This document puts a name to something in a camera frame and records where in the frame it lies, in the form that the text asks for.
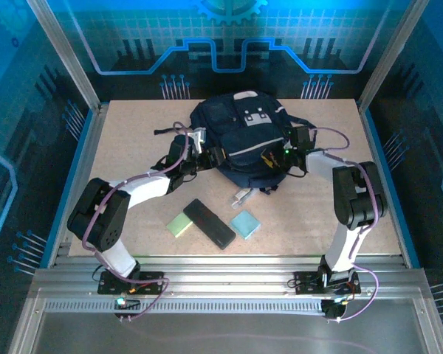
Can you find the aluminium table side rail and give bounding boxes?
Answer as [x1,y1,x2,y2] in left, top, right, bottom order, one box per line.
[46,103,110,268]
[357,101,422,268]

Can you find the aluminium frame post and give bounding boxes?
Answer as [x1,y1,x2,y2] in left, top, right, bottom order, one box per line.
[24,0,103,114]
[357,0,429,111]

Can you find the grey metal shelf panel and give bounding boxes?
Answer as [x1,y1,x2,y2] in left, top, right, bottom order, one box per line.
[7,287,443,354]

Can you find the blue sticky note pad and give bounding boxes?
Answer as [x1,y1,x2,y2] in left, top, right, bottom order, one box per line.
[230,209,262,240]

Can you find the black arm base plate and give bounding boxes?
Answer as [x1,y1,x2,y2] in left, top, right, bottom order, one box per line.
[97,271,165,296]
[293,271,362,296]

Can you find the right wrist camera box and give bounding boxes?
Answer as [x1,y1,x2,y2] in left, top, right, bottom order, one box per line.
[290,126,315,150]

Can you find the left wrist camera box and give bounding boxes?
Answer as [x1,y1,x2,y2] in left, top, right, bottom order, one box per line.
[190,127,207,154]

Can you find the green sticky note pad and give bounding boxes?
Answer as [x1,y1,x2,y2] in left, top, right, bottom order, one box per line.
[165,212,195,239]

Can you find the small black controller board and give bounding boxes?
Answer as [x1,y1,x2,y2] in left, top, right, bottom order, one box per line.
[323,297,350,325]
[113,296,141,322]

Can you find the aluminium frame beam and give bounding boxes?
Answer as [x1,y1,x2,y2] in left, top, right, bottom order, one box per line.
[29,254,429,302]

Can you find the slotted grey cable duct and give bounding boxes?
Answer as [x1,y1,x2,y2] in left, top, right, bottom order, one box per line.
[44,299,328,315]

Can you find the navy blue student backpack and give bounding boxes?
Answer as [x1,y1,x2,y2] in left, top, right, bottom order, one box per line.
[154,90,318,195]

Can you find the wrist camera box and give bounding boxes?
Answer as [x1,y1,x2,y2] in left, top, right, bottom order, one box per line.
[190,127,207,154]
[290,126,315,150]

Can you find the black pencil case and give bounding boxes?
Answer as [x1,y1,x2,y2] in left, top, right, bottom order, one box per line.
[182,198,237,251]

